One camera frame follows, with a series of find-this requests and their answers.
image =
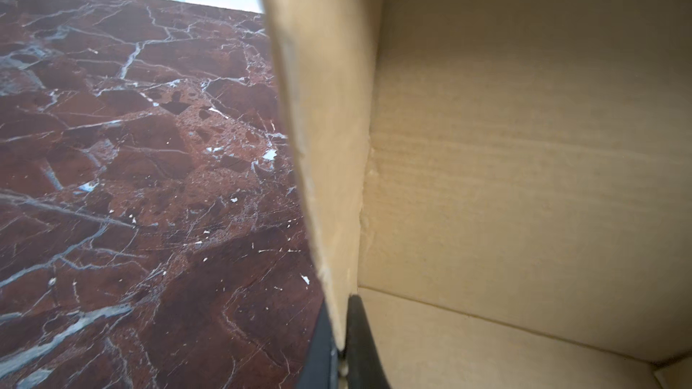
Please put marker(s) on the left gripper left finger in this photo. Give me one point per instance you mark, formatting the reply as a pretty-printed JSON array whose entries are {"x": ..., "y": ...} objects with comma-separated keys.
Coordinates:
[{"x": 321, "y": 368}]

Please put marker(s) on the brown cardboard box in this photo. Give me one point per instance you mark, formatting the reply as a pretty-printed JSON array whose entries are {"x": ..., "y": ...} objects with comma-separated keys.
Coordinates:
[{"x": 505, "y": 183}]

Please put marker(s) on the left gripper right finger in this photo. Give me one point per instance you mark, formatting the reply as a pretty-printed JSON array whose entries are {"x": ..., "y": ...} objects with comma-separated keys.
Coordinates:
[{"x": 365, "y": 370}]

